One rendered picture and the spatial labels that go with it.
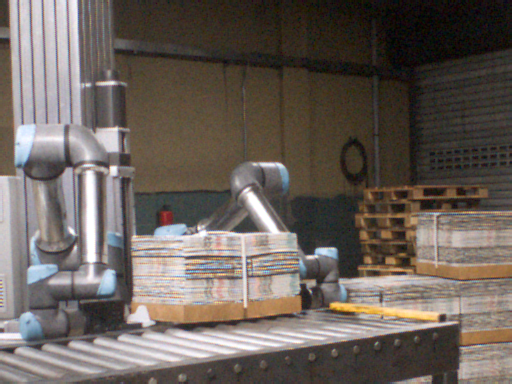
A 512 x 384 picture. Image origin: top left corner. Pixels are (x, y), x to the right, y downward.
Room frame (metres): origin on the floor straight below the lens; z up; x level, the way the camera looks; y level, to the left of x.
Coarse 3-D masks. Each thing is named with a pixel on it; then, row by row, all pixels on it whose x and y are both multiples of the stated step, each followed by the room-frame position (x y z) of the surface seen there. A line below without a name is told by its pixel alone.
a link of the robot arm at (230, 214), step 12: (264, 168) 2.95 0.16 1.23; (276, 168) 2.99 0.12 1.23; (264, 180) 2.93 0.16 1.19; (276, 180) 2.97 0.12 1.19; (288, 180) 3.02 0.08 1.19; (264, 192) 2.96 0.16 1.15; (276, 192) 3.00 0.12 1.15; (228, 204) 3.10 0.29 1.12; (216, 216) 3.14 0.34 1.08; (228, 216) 3.10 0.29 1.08; (240, 216) 3.10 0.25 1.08; (192, 228) 3.22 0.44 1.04; (204, 228) 3.19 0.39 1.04; (216, 228) 3.15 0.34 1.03; (228, 228) 3.15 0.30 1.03
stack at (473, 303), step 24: (360, 288) 2.96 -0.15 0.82; (384, 288) 3.00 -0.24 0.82; (408, 288) 3.01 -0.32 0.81; (432, 288) 3.04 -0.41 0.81; (456, 288) 3.06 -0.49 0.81; (480, 288) 3.10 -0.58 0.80; (504, 288) 3.12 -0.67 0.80; (336, 312) 2.94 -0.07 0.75; (456, 312) 3.07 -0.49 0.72; (480, 312) 3.09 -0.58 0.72; (504, 312) 3.12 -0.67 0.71; (480, 360) 3.09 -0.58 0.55; (504, 360) 3.11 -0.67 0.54
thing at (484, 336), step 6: (498, 330) 3.11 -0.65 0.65; (504, 330) 3.11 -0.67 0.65; (510, 330) 3.12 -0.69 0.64; (462, 336) 3.07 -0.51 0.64; (468, 336) 3.08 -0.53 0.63; (474, 336) 3.08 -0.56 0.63; (480, 336) 3.09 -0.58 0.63; (486, 336) 3.10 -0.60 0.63; (492, 336) 3.10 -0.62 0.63; (498, 336) 3.11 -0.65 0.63; (504, 336) 3.12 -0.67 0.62; (510, 336) 3.12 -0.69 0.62; (462, 342) 3.07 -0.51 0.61; (468, 342) 3.08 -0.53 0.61; (474, 342) 3.08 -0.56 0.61; (480, 342) 3.09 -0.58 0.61; (486, 342) 3.10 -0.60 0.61
